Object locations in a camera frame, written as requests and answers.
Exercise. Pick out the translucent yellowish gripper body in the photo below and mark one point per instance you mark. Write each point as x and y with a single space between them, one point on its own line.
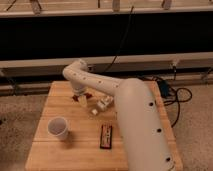
82 99

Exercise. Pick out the dark red pepper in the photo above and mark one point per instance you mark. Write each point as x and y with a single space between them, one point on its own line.
88 95

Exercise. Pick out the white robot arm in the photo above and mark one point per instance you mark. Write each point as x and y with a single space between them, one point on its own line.
137 115

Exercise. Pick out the white plastic bottle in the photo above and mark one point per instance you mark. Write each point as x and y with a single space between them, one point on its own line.
102 105

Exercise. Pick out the wooden board table top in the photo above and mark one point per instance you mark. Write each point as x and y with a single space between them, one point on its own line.
81 150

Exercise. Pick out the metal rail frame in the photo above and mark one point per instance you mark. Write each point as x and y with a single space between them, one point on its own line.
128 63

